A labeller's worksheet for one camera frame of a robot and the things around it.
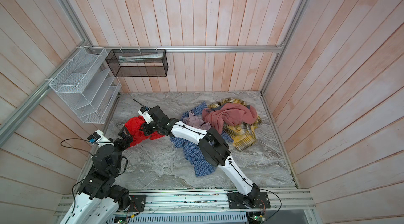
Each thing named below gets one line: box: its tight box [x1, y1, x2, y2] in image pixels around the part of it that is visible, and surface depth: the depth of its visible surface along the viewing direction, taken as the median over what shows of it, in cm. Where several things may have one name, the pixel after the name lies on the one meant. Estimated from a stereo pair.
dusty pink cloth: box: [202, 103, 258, 135], surface depth 95 cm
